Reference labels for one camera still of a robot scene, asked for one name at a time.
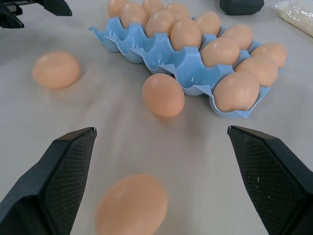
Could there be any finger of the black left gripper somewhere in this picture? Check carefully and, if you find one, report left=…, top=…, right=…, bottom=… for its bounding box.
left=0, top=0, right=25, bottom=29
left=36, top=0, right=73, bottom=17

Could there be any clear bag of white grains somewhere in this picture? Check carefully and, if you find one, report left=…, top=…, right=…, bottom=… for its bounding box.
left=270, top=0, right=313, bottom=38

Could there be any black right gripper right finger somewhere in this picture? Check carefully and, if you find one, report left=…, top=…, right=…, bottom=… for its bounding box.
left=227, top=125, right=313, bottom=235

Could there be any black rounded case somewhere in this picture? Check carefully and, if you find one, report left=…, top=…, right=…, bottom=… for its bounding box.
left=219, top=0, right=265, bottom=16

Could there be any brown egg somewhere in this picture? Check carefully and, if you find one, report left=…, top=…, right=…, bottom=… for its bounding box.
left=120, top=2, right=148, bottom=29
left=195, top=11, right=221, bottom=36
left=201, top=37, right=240, bottom=68
left=250, top=43, right=288, bottom=69
left=94, top=174, right=169, bottom=235
left=146, top=9, right=176, bottom=39
left=142, top=73, right=185, bottom=118
left=213, top=70, right=260, bottom=112
left=166, top=2, right=190, bottom=22
left=31, top=51, right=80, bottom=90
left=107, top=0, right=130, bottom=18
left=170, top=18, right=201, bottom=52
left=235, top=55, right=279, bottom=88
left=141, top=0, right=165, bottom=16
left=221, top=23, right=253, bottom=49

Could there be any blue plastic egg tray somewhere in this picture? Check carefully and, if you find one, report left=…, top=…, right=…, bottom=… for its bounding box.
left=88, top=16, right=284, bottom=120

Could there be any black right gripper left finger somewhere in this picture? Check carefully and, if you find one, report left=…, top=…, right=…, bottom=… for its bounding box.
left=0, top=126, right=98, bottom=235

